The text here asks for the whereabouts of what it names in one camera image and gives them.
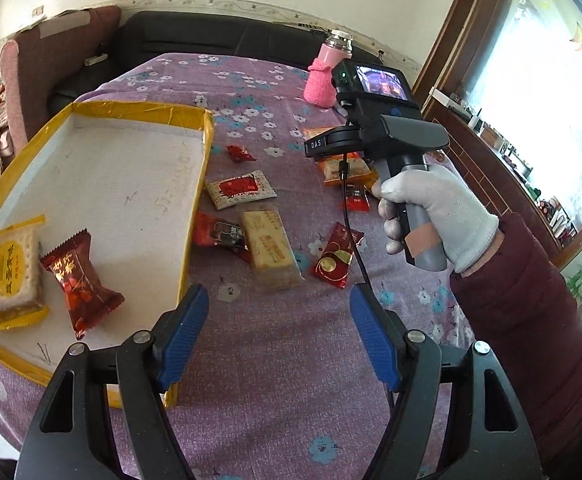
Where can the small red candy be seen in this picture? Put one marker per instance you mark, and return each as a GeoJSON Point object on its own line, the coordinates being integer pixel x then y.
{"type": "Point", "coordinates": [240, 153]}

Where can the orange snack packet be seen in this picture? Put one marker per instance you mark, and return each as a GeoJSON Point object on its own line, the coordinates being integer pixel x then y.
{"type": "Point", "coordinates": [316, 132]}

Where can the yellow cracker packet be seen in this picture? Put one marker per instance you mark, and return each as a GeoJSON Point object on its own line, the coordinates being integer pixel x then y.
{"type": "Point", "coordinates": [11, 270]}

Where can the small dark red packet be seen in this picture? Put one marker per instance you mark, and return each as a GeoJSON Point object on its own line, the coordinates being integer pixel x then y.
{"type": "Point", "coordinates": [357, 200]}

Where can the wall switch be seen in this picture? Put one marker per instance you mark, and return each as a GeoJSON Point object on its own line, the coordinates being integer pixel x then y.
{"type": "Point", "coordinates": [37, 11]}

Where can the pink bottle with knit sleeve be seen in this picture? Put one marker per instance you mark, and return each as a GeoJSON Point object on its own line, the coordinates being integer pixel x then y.
{"type": "Point", "coordinates": [323, 80]}

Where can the red and dark snack packet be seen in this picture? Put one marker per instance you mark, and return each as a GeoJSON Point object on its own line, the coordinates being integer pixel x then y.
{"type": "Point", "coordinates": [206, 232]}

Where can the grey remote control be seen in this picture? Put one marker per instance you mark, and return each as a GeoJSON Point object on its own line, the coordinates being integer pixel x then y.
{"type": "Point", "coordinates": [96, 58]}

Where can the purple floral tablecloth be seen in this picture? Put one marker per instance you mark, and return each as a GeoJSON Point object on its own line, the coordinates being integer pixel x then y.
{"type": "Point", "coordinates": [281, 385]}

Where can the person's right forearm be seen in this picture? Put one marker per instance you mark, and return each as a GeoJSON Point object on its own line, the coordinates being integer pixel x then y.
{"type": "Point", "coordinates": [531, 335]}

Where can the white box with yellow tape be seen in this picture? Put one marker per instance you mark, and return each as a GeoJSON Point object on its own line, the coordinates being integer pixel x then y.
{"type": "Point", "coordinates": [111, 180]}

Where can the red packet with gold circle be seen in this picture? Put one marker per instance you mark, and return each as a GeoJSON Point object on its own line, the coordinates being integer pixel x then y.
{"type": "Point", "coordinates": [335, 260]}

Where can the orange cracker packet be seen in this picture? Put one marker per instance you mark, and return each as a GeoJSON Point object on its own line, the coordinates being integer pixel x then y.
{"type": "Point", "coordinates": [356, 172]}

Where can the wooden window frame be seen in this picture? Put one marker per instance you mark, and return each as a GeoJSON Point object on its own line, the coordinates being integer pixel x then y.
{"type": "Point", "coordinates": [451, 25]}

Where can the person's right hand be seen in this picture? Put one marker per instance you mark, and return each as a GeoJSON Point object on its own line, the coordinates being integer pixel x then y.
{"type": "Point", "coordinates": [461, 215]}

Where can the white and red sachet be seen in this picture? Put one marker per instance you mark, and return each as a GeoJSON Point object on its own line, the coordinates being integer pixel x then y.
{"type": "Point", "coordinates": [241, 189]}

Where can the maroon armchair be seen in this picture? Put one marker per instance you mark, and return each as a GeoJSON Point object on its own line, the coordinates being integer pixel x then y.
{"type": "Point", "coordinates": [36, 75]}

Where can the black sofa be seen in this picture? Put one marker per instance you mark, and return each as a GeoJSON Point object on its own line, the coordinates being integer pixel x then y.
{"type": "Point", "coordinates": [196, 35]}

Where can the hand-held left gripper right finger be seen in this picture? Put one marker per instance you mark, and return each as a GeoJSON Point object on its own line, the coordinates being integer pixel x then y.
{"type": "Point", "coordinates": [371, 330]}

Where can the beige cracker packet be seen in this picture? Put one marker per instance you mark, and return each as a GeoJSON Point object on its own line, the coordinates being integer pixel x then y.
{"type": "Point", "coordinates": [271, 250]}

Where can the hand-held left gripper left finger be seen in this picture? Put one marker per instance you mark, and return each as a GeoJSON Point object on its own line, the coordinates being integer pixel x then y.
{"type": "Point", "coordinates": [186, 330]}

